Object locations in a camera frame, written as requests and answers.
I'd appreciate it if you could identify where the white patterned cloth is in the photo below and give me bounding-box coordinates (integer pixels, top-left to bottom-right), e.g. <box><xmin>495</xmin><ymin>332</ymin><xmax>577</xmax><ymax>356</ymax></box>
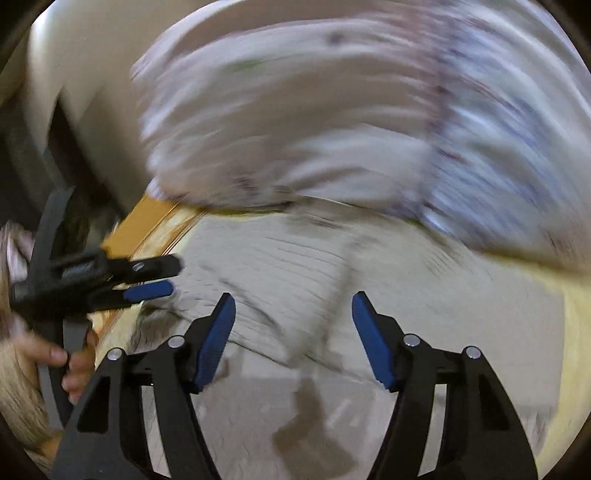
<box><xmin>131</xmin><ymin>0</ymin><xmax>591</xmax><ymax>274</ymax></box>

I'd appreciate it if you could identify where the person's left forearm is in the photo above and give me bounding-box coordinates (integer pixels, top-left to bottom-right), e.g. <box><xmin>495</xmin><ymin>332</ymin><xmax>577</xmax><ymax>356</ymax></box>
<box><xmin>0</xmin><ymin>342</ymin><xmax>64</xmax><ymax>468</ymax></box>

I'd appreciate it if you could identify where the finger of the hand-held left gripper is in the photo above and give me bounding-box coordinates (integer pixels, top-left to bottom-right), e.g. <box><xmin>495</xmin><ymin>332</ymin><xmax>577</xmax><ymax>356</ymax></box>
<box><xmin>108</xmin><ymin>255</ymin><xmax>184</xmax><ymax>284</ymax></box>
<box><xmin>90</xmin><ymin>279</ymin><xmax>175</xmax><ymax>315</ymax></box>

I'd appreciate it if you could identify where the person's left hand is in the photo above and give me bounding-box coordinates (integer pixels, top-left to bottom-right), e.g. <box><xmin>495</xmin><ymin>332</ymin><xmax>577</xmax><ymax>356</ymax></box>
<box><xmin>11</xmin><ymin>325</ymin><xmax>100</xmax><ymax>404</ymax></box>

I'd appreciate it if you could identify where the grey ribbed knit garment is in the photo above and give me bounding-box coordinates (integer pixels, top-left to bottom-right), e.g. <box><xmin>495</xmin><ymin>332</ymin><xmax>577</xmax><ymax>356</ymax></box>
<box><xmin>129</xmin><ymin>205</ymin><xmax>568</xmax><ymax>480</ymax></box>

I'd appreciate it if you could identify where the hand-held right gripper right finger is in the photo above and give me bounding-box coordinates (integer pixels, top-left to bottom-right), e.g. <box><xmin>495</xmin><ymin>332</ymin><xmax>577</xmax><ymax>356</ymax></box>
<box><xmin>351</xmin><ymin>291</ymin><xmax>541</xmax><ymax>480</ymax></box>

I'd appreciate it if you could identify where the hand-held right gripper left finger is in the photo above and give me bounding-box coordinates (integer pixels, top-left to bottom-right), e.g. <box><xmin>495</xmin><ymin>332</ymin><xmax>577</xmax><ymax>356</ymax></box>
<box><xmin>48</xmin><ymin>292</ymin><xmax>237</xmax><ymax>480</ymax></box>

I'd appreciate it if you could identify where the orange wooden bed frame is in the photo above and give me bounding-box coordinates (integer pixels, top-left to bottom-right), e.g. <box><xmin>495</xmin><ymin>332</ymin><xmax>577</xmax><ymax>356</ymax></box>
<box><xmin>99</xmin><ymin>194</ymin><xmax>208</xmax><ymax>343</ymax></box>

